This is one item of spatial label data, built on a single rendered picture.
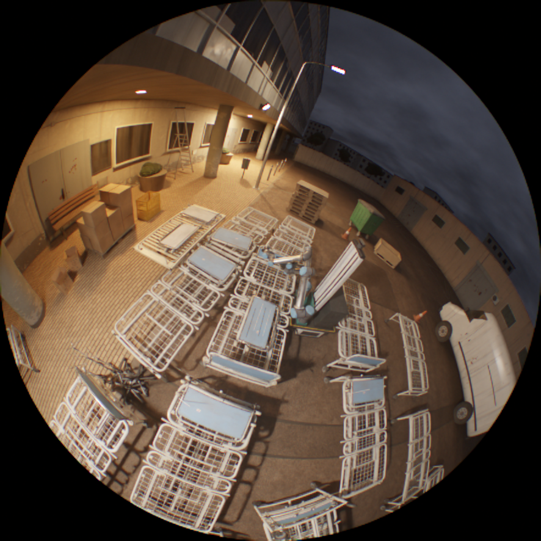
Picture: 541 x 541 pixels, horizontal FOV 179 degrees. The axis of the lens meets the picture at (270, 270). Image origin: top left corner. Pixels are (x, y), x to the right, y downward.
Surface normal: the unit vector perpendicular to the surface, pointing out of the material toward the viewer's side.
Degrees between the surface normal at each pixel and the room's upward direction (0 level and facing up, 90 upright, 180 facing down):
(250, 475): 0
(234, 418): 7
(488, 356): 88
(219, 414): 7
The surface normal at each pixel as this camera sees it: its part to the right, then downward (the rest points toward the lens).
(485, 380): -0.94, -0.31
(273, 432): 0.31, -0.67
